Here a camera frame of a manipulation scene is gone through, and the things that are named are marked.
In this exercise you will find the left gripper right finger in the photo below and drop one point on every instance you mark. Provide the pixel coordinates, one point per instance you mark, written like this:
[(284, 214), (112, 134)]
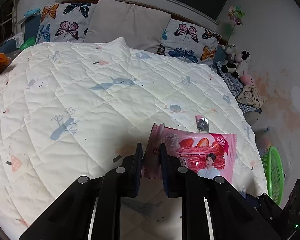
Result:
[(178, 181)]

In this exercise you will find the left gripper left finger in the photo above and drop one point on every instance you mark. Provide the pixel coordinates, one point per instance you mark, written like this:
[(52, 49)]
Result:
[(124, 181)]

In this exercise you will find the pink snack wrapper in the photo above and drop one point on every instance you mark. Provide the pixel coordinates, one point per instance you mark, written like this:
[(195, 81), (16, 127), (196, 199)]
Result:
[(207, 154)]

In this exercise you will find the small silver foil wrapper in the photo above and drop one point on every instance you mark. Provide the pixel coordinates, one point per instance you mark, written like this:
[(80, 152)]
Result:
[(202, 124)]

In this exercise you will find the green plastic basket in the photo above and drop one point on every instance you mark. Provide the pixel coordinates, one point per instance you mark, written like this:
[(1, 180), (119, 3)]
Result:
[(273, 171)]

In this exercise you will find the clear plastic storage box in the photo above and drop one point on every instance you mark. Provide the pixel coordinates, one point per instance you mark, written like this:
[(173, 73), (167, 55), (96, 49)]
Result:
[(266, 138)]

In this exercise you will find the white quilted bed cover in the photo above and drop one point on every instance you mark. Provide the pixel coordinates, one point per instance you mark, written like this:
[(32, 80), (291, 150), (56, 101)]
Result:
[(77, 109)]

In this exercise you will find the blue patterned folded blanket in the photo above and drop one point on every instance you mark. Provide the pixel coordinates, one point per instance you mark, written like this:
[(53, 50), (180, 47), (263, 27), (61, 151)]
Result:
[(235, 88)]

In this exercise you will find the spotted cream cloth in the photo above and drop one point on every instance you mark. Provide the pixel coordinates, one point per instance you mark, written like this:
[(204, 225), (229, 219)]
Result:
[(250, 96)]

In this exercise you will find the pink plush toy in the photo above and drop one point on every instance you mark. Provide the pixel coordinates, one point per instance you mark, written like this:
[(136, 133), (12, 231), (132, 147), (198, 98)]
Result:
[(247, 80)]

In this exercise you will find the black white plush toy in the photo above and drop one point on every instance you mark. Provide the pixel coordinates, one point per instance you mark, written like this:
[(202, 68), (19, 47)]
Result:
[(236, 63)]

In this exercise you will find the right butterfly pillow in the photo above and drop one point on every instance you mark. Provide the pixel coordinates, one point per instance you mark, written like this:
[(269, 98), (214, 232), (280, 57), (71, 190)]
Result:
[(189, 42)]

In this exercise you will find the butterfly pillow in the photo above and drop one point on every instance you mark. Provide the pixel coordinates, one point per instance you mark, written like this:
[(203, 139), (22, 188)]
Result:
[(65, 22), (189, 42)]

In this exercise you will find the beige pillow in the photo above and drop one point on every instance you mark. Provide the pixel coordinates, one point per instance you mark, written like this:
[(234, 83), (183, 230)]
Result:
[(141, 27)]

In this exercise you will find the left butterfly pillow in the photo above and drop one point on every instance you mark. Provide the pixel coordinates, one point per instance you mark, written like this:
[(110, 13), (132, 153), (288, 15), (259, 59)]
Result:
[(65, 22)]

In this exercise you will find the colourful pinwheel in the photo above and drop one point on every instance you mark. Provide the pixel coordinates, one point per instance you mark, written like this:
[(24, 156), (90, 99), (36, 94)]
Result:
[(235, 15)]

